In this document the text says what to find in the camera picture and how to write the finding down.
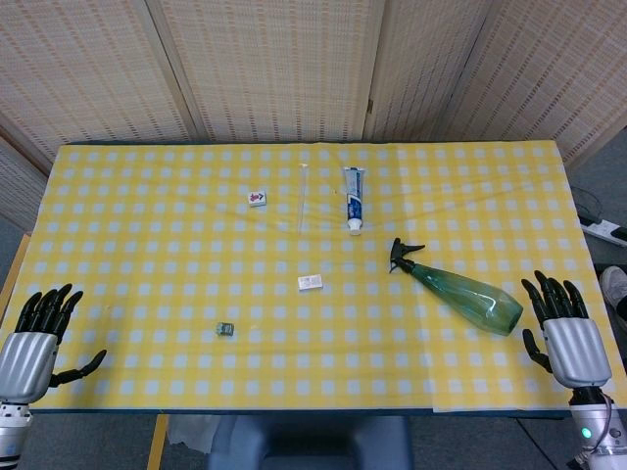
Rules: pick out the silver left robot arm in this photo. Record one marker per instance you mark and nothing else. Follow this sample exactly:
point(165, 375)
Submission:
point(12, 431)

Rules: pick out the white power strip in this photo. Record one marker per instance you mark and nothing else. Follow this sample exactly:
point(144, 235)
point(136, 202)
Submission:
point(605, 229)

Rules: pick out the black and silver left hand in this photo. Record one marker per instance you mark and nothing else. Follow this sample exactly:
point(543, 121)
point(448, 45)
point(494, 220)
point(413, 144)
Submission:
point(27, 352)

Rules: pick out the white mahjong tile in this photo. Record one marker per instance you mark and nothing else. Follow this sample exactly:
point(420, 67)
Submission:
point(258, 198)

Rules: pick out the white shoe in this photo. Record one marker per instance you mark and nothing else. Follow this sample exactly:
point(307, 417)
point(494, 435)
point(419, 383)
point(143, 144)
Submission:
point(614, 286)

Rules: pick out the white blue toothpaste tube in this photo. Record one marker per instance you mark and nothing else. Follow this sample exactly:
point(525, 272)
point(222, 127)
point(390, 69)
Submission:
point(354, 201)

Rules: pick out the clear plastic stick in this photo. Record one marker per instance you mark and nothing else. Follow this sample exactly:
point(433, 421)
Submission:
point(303, 196)

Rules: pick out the green transparent spray bottle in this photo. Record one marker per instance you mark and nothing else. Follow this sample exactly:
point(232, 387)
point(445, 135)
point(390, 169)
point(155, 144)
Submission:
point(465, 298)

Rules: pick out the yellow white checked tablecloth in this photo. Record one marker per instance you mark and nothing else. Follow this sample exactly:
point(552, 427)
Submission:
point(196, 274)

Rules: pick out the woven folding screen panel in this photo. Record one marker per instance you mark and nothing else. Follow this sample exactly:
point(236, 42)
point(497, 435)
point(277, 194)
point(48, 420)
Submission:
point(88, 68)
point(421, 63)
point(274, 63)
point(17, 186)
point(553, 73)

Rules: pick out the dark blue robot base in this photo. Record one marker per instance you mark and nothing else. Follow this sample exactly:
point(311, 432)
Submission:
point(313, 443)

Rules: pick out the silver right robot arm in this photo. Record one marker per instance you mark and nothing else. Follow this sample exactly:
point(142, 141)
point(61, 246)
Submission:
point(597, 431)

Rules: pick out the small white cardboard box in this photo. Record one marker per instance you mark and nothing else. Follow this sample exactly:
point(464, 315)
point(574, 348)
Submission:
point(310, 283)

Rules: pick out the yellow wooden leg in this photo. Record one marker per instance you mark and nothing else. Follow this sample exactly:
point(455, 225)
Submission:
point(157, 443)

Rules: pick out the black and silver right hand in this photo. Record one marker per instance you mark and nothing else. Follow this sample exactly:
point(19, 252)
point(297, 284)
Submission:
point(578, 347)

